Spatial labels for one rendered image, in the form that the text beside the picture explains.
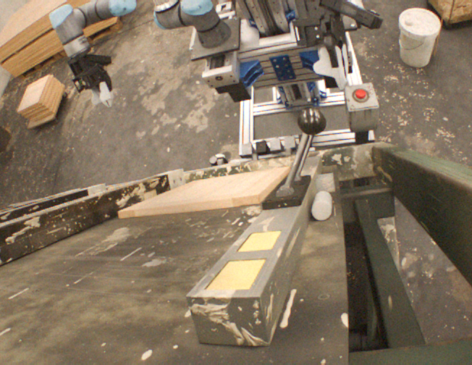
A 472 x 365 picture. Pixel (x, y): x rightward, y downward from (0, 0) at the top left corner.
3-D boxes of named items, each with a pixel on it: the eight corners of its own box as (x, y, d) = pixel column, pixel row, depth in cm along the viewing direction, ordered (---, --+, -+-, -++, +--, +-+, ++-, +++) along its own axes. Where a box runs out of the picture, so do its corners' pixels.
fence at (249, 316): (322, 166, 107) (321, 155, 107) (269, 347, 18) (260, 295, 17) (309, 169, 109) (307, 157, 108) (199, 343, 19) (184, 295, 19)
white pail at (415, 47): (428, 41, 201) (436, -5, 161) (439, 68, 191) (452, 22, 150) (392, 44, 212) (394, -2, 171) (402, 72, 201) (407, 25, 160)
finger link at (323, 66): (321, 90, 60) (313, 46, 56) (347, 89, 57) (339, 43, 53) (315, 93, 58) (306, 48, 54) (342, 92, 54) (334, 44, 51)
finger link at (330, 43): (336, 66, 56) (328, 23, 52) (344, 65, 55) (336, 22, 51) (327, 69, 53) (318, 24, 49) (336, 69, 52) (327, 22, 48)
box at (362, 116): (371, 107, 122) (371, 81, 106) (377, 130, 117) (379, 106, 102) (345, 111, 125) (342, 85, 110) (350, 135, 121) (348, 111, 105)
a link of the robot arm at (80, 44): (72, 40, 82) (90, 31, 79) (78, 52, 84) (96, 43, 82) (58, 48, 76) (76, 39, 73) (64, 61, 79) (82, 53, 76)
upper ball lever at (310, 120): (296, 203, 44) (329, 113, 41) (293, 210, 40) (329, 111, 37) (271, 193, 45) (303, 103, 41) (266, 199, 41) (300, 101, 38)
